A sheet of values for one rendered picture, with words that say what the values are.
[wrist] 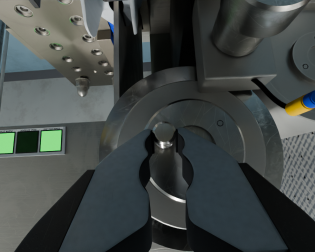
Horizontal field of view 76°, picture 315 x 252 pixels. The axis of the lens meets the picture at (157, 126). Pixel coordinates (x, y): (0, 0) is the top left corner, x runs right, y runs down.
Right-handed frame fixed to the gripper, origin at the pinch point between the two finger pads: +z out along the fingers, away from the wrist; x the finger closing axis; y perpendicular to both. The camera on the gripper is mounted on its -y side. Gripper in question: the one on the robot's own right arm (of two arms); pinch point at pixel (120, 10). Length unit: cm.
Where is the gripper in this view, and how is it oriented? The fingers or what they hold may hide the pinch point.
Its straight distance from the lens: 26.1
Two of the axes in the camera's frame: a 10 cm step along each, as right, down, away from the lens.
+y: 0.5, 9.8, -2.0
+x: 10.0, -0.5, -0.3
